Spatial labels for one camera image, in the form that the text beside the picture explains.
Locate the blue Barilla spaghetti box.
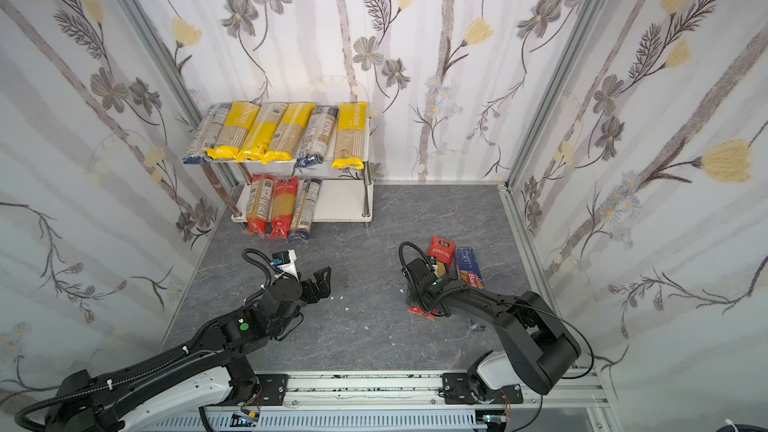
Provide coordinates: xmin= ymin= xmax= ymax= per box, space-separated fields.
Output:
xmin=455 ymin=247 xmax=484 ymax=289

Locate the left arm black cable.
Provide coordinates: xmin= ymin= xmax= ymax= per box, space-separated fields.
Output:
xmin=14 ymin=248 xmax=283 ymax=432

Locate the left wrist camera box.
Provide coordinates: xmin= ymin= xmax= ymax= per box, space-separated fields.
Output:
xmin=271 ymin=249 xmax=300 ymax=280

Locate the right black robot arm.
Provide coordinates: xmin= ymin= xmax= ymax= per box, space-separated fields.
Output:
xmin=402 ymin=258 xmax=582 ymax=403

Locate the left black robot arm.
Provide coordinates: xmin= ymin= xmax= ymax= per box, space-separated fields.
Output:
xmin=14 ymin=267 xmax=332 ymax=431

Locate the blue gold spaghetti bag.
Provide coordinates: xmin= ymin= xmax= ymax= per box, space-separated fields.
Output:
xmin=296 ymin=105 xmax=339 ymax=168
xmin=288 ymin=178 xmax=322 ymax=241

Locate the red Barilla spaghetti bag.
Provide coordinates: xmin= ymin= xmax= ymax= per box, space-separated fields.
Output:
xmin=417 ymin=236 xmax=456 ymax=293

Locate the red spaghetti bag white label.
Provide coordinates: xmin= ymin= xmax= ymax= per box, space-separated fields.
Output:
xmin=246 ymin=174 xmax=276 ymax=236

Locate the yellow band spaghetti bag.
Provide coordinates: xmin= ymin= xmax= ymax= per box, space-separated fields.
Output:
xmin=236 ymin=102 xmax=288 ymax=162

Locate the yellow Pastatime spaghetti bag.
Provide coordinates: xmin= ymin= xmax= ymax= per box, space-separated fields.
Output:
xmin=207 ymin=102 xmax=260 ymax=160

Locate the yellow spaghetti bag barcode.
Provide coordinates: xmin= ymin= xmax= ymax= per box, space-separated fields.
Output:
xmin=261 ymin=103 xmax=316 ymax=164

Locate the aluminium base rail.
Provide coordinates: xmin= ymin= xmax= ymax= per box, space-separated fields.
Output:
xmin=143 ymin=370 xmax=613 ymax=432

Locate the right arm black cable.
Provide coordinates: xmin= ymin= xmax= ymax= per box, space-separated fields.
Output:
xmin=398 ymin=241 xmax=596 ymax=432

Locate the white two-tier shelf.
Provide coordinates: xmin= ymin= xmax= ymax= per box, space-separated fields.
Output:
xmin=199 ymin=137 xmax=373 ymax=226

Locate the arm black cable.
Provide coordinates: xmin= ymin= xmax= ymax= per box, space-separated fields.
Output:
xmin=398 ymin=241 xmax=596 ymax=432
xmin=14 ymin=248 xmax=283 ymax=432

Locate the clear grey labelled spaghetti bag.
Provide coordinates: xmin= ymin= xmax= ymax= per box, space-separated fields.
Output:
xmin=182 ymin=102 xmax=233 ymax=165

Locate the long yellow spaghetti bag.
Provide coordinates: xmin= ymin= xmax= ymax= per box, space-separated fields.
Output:
xmin=332 ymin=103 xmax=368 ymax=170

